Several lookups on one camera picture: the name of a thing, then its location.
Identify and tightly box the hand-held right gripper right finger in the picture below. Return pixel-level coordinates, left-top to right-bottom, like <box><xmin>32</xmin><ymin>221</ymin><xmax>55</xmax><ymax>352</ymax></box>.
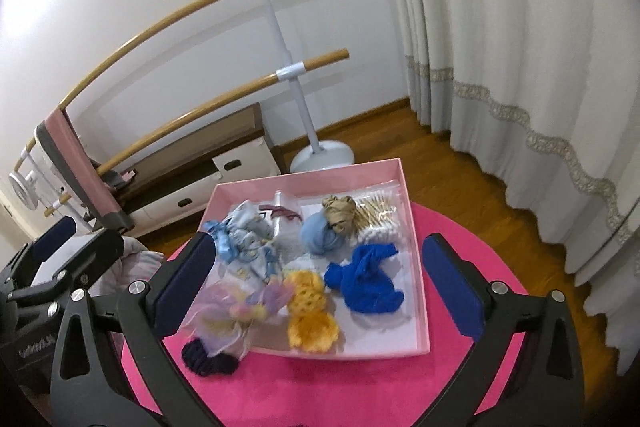
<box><xmin>421</xmin><ymin>233</ymin><xmax>586</xmax><ymax>427</ymax></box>

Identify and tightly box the low brown white cabinet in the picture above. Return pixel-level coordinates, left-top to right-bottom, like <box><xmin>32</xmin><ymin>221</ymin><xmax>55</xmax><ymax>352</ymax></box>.
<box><xmin>97</xmin><ymin>103</ymin><xmax>283</xmax><ymax>233</ymax></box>

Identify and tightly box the small beige knit item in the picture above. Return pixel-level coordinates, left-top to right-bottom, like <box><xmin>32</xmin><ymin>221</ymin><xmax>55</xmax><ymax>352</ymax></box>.
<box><xmin>352</xmin><ymin>193</ymin><xmax>401</xmax><ymax>248</ymax></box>

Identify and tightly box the light blue sock ball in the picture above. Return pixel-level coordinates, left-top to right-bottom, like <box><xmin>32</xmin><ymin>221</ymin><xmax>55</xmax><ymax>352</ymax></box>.
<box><xmin>300</xmin><ymin>212</ymin><xmax>346</xmax><ymax>254</ymax></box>

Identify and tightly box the tan scrunchie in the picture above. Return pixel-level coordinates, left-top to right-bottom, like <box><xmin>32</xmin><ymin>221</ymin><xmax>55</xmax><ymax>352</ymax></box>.
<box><xmin>321</xmin><ymin>194</ymin><xmax>357</xmax><ymax>235</ymax></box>

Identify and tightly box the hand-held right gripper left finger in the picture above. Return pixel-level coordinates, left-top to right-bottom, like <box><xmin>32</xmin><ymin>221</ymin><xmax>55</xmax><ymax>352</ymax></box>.
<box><xmin>50</xmin><ymin>231</ymin><xmax>218</xmax><ymax>427</ymax></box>

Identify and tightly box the small white fan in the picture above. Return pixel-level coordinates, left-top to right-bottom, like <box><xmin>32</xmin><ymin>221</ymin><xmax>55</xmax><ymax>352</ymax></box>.
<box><xmin>7</xmin><ymin>172</ymin><xmax>38</xmax><ymax>210</ymax></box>

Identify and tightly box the navy crochet piece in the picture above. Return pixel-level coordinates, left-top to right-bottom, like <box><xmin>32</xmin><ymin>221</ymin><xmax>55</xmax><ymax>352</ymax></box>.
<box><xmin>181</xmin><ymin>336</ymin><xmax>240</xmax><ymax>378</ymax></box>

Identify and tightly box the pink cardboard box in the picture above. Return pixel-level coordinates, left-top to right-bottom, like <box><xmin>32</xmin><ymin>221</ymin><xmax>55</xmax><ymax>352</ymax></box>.
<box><xmin>197</xmin><ymin>158</ymin><xmax>432</xmax><ymax>360</ymax></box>

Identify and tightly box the yellow crochet fish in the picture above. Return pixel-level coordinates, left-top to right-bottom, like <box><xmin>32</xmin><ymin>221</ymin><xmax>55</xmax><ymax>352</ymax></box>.
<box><xmin>284</xmin><ymin>269</ymin><xmax>341</xmax><ymax>352</ymax></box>

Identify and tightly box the wooden ballet barre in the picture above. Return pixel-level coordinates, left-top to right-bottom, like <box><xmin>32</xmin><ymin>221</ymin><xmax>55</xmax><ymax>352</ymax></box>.
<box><xmin>12</xmin><ymin>0</ymin><xmax>356</xmax><ymax>220</ymax></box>

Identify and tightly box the purple yellow organza flower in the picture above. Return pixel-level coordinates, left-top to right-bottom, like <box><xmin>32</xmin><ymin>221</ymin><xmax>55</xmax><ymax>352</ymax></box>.
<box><xmin>192</xmin><ymin>279</ymin><xmax>296</xmax><ymax>360</ymax></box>

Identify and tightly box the grey quilt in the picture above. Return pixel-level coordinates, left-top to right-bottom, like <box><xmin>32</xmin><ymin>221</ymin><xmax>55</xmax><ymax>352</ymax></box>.
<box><xmin>87</xmin><ymin>234</ymin><xmax>166</xmax><ymax>298</ymax></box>

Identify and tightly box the clear plastic tube with ribbon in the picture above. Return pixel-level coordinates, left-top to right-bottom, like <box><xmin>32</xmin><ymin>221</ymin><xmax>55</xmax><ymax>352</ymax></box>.
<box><xmin>257</xmin><ymin>189</ymin><xmax>306</xmax><ymax>238</ymax></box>

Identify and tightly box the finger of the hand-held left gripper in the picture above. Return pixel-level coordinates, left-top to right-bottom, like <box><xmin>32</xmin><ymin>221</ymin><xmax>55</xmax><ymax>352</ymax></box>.
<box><xmin>9</xmin><ymin>229</ymin><xmax>125</xmax><ymax>303</ymax></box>
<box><xmin>0</xmin><ymin>216</ymin><xmax>77</xmax><ymax>280</ymax></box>

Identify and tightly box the royal blue cloth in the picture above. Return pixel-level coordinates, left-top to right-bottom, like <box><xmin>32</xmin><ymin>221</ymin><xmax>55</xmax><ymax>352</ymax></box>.
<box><xmin>324</xmin><ymin>243</ymin><xmax>405</xmax><ymax>314</ymax></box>

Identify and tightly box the pink grey folded mat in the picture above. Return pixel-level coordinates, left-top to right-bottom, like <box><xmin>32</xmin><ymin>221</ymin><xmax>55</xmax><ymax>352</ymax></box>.
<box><xmin>35</xmin><ymin>107</ymin><xmax>136</xmax><ymax>233</ymax></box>

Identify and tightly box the white curtain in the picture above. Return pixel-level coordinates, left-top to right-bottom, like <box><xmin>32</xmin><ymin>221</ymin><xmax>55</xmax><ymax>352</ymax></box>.
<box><xmin>370</xmin><ymin>0</ymin><xmax>640</xmax><ymax>375</ymax></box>

